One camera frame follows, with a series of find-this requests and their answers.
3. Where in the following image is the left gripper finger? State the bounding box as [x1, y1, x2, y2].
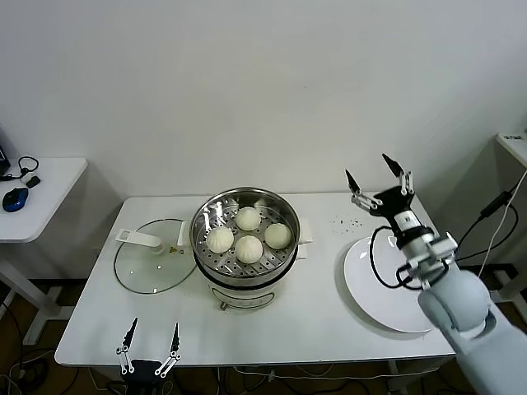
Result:
[154, 322, 182, 378]
[114, 316, 140, 376]

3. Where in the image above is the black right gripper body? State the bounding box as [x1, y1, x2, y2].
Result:
[368, 185, 425, 235]

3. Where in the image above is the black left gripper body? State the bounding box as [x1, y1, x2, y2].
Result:
[122, 360, 165, 395]

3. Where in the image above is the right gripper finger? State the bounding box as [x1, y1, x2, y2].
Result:
[381, 153, 414, 197]
[344, 168, 384, 211]

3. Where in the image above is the white steamed baozi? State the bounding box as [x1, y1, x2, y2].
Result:
[234, 234, 264, 264]
[235, 206, 261, 231]
[206, 226, 236, 253]
[263, 223, 293, 250]

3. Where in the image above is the blue computer mouse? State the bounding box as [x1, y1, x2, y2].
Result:
[2, 186, 30, 213]

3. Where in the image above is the stainless steel steamer basket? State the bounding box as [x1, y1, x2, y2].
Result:
[191, 187, 301, 277]

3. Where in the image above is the white round plate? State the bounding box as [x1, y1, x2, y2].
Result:
[343, 236, 437, 333]

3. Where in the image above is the white electric cooking pot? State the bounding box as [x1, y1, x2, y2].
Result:
[177, 217, 315, 312]

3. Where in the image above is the white desk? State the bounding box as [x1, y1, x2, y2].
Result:
[496, 132, 527, 170]

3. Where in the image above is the white side table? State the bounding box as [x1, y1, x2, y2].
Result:
[0, 156, 90, 346]

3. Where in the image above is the dark laptop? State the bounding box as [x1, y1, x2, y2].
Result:
[0, 125, 12, 174]

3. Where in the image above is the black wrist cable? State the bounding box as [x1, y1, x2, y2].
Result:
[368, 225, 417, 291]

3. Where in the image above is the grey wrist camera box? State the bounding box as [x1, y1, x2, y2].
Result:
[427, 232, 460, 258]

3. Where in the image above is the glass lid with white handle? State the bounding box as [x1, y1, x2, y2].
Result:
[114, 217, 198, 295]

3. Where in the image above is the black power cable with adapter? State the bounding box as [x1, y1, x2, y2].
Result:
[452, 180, 522, 263]

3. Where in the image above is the white cable under table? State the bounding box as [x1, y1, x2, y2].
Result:
[230, 364, 338, 379]

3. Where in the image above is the white hanging cable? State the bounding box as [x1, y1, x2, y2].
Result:
[473, 168, 527, 291]

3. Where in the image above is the black looped cable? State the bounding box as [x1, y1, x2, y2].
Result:
[0, 155, 41, 182]

